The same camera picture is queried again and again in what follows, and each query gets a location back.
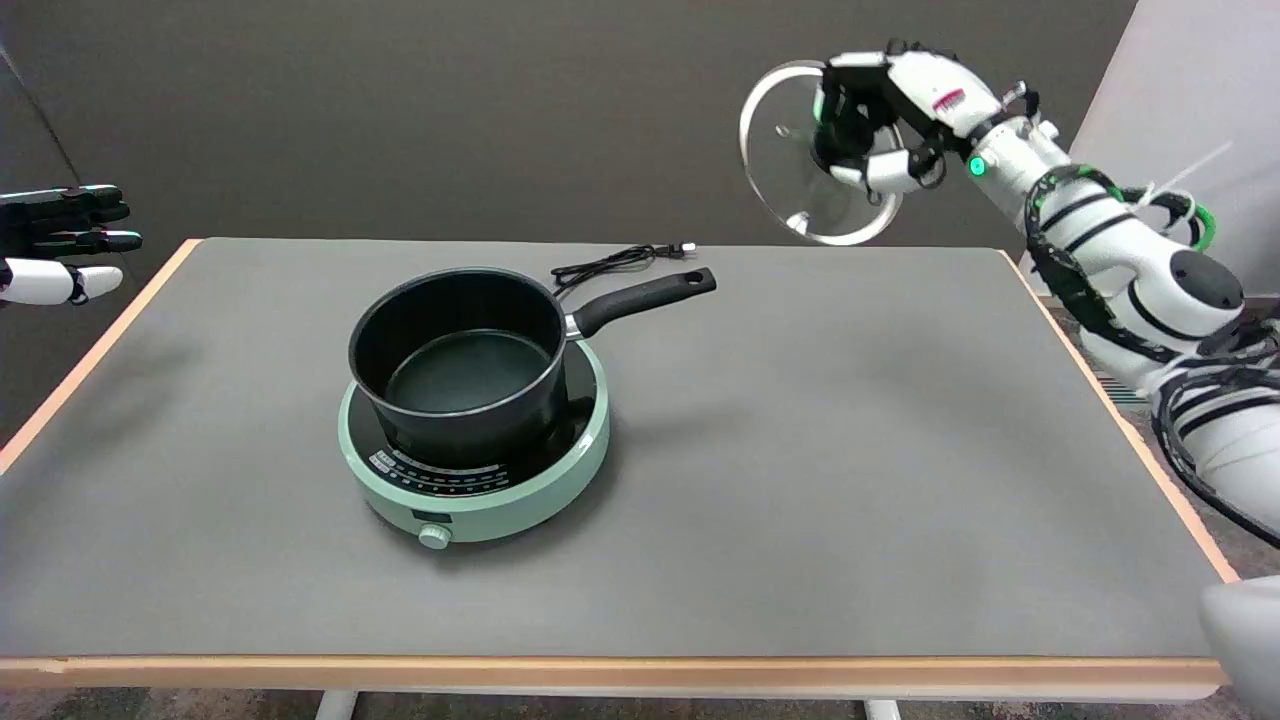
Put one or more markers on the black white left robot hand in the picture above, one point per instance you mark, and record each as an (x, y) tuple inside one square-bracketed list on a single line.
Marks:
[(60, 245)]

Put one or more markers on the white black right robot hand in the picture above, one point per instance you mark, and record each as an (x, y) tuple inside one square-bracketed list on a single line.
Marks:
[(930, 95)]

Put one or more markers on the glass pot lid black knob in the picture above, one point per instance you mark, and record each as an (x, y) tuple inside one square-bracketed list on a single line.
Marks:
[(790, 150)]

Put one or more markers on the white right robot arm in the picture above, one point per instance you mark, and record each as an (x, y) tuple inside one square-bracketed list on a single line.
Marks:
[(1120, 240)]

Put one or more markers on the green round induction cooker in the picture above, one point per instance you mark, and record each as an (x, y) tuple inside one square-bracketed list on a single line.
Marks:
[(560, 440)]

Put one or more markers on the white table leg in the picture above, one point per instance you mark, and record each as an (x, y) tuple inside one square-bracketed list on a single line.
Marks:
[(335, 704), (882, 709)]

